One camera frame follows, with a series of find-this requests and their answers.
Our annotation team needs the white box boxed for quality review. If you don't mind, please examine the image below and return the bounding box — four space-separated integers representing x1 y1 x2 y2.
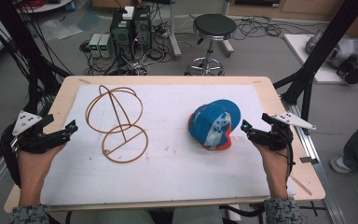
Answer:
121 6 135 21

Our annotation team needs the brown wire hat stand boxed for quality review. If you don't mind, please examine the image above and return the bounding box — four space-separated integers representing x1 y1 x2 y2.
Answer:
85 84 149 164

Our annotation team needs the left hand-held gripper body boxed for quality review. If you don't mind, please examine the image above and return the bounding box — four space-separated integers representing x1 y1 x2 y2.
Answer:
11 110 70 154

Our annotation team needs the black tape piece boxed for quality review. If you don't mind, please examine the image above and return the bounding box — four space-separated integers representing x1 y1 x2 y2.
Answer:
299 156 320 165

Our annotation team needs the strip of tape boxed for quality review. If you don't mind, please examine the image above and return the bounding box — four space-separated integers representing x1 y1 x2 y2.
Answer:
289 175 313 197

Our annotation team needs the black computer tower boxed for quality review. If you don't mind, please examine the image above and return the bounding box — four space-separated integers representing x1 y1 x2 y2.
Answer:
109 8 135 61
132 7 153 53

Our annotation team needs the grey power supply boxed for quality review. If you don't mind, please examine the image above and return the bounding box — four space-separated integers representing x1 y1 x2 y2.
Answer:
98 33 115 60
88 33 103 59

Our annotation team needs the cable bundle by computers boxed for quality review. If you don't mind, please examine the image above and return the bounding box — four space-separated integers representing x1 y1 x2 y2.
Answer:
79 40 175 77

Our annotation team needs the black metal frame post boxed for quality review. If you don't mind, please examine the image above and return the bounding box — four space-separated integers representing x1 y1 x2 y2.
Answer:
272 0 358 123

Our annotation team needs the grey robot device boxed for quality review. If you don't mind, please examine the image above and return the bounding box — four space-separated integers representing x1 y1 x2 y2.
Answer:
305 28 358 70

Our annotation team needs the person's right hand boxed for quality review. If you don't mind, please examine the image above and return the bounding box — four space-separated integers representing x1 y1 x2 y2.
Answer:
254 143 289 180

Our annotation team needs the blue and orange cap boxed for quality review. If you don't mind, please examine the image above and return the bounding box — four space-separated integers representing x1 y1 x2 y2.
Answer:
187 99 242 152

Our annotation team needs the clear plastic sheet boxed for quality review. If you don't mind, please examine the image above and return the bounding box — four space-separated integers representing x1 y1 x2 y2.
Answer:
39 19 84 42

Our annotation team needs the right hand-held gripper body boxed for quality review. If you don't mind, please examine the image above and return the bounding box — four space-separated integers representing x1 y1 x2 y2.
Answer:
247 112 317 152

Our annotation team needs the black frame post with cables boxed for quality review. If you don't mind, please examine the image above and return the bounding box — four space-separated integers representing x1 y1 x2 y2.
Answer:
0 0 73 125

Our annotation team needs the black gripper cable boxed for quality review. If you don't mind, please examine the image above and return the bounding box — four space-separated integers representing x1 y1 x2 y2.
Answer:
0 123 22 189
283 143 296 181

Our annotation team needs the white table mat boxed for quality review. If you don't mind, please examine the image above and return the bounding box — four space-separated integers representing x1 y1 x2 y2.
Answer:
39 84 296 206

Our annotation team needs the black round stool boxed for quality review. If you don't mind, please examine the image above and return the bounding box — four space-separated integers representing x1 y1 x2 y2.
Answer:
185 13 238 77

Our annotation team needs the black floor cable tangle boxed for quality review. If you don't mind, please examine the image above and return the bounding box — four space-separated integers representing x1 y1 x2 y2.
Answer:
232 15 283 42

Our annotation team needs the black device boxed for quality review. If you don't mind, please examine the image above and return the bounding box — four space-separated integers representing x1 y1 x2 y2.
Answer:
336 54 358 85

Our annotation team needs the white floor board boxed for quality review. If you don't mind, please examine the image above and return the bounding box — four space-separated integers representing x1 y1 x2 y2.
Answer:
283 33 358 85

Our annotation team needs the grey desk leg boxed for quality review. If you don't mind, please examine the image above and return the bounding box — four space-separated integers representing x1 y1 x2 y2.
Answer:
167 0 183 61

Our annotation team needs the person's left hand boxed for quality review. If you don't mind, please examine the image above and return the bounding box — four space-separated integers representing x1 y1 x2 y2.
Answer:
17 142 68 188

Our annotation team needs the white round table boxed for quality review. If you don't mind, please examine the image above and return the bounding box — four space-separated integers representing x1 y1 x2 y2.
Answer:
16 0 73 15

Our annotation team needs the aluminium rail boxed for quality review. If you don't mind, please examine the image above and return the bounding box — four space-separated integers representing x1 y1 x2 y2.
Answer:
280 98 347 224

